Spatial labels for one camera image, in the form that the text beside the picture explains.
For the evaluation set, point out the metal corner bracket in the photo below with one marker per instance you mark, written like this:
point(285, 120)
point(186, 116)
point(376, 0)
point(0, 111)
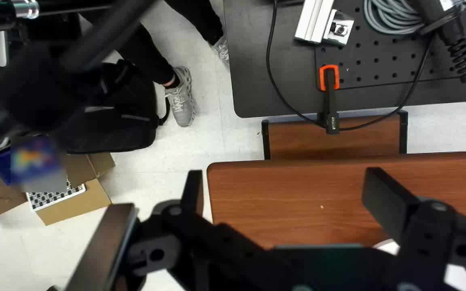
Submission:
point(340, 26)

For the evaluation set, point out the black backpack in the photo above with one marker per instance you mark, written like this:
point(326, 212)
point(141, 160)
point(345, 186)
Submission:
point(114, 121)

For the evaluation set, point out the grey sneaker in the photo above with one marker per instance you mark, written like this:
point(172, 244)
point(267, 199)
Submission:
point(182, 97)

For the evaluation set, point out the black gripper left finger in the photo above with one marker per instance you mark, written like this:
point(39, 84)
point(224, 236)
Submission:
point(193, 191)

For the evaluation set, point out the wooden table base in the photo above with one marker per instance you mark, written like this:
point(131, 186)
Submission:
point(335, 142)

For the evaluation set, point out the black perforated breadboard table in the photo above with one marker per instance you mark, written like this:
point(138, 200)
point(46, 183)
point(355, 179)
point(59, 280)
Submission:
point(275, 32)

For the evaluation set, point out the black white checkerboard sheet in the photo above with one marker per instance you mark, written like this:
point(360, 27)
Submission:
point(52, 187)

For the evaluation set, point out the blue colourful picture card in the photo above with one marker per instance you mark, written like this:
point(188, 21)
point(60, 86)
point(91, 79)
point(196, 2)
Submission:
point(25, 160)

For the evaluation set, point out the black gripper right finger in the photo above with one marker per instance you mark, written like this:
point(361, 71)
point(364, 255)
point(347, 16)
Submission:
point(387, 202)

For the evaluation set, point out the aluminium extrusion rail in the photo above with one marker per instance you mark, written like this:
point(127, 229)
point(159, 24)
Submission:
point(313, 18)

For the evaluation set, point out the open brown cardboard box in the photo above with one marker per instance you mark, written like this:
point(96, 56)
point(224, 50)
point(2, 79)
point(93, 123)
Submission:
point(76, 202)

